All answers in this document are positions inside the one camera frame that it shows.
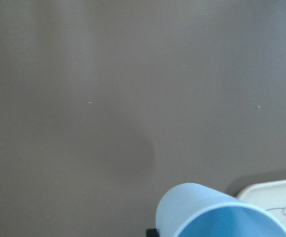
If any blue plastic cup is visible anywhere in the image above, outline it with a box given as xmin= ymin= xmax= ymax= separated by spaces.
xmin=155 ymin=183 xmax=286 ymax=237

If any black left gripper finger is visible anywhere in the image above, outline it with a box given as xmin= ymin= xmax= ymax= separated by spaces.
xmin=146 ymin=229 xmax=159 ymax=237

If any cream rabbit tray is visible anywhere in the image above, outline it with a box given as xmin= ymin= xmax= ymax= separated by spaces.
xmin=236 ymin=179 xmax=286 ymax=228

